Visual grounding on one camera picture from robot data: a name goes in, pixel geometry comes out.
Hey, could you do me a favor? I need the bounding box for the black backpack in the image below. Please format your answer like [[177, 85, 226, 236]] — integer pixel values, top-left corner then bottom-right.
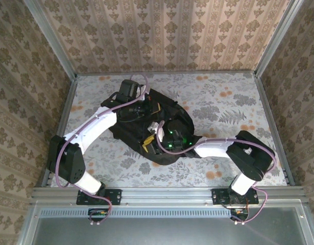
[[108, 88, 202, 166]]

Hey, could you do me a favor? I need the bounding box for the black cable connector block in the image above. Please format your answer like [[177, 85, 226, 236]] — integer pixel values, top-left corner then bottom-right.
[[87, 208, 109, 222], [230, 208, 250, 222]]

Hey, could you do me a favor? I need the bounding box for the slotted grey cable duct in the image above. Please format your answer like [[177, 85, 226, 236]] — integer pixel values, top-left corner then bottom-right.
[[40, 208, 235, 218]]

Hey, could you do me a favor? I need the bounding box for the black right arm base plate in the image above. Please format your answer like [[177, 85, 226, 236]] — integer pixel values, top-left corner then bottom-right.
[[212, 188, 259, 206]]

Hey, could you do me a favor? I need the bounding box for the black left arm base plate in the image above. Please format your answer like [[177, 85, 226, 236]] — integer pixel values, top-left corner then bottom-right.
[[76, 188, 123, 206]]

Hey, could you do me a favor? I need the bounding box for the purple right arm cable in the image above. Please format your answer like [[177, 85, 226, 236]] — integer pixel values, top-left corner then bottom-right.
[[156, 121, 277, 225]]

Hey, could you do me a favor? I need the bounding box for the aluminium corner post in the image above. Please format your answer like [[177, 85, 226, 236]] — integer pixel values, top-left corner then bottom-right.
[[22, 0, 78, 80], [253, 0, 309, 77]]

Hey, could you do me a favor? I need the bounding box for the steel sheet panel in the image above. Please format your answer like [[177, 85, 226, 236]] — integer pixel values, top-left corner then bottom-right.
[[17, 203, 314, 245]]

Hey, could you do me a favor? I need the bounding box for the aluminium frame rail with mounts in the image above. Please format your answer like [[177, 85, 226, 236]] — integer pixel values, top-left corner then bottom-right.
[[31, 187, 307, 205]]

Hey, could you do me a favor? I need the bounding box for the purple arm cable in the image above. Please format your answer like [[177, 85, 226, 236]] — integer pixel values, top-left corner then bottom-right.
[[55, 73, 150, 227], [156, 121, 277, 225]]

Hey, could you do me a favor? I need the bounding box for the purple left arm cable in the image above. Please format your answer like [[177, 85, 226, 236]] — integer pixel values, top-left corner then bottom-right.
[[55, 73, 150, 227]]

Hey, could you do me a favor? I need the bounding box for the thin aluminium wall rail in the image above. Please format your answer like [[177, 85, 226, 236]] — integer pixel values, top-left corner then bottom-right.
[[76, 70, 257, 76]]

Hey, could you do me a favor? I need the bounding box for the aluminium side rail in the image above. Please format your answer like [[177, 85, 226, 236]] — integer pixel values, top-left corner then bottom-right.
[[253, 72, 295, 186], [41, 75, 78, 188]]

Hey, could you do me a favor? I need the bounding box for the floral table cover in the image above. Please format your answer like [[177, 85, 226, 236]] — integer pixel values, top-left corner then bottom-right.
[[51, 72, 289, 188]]

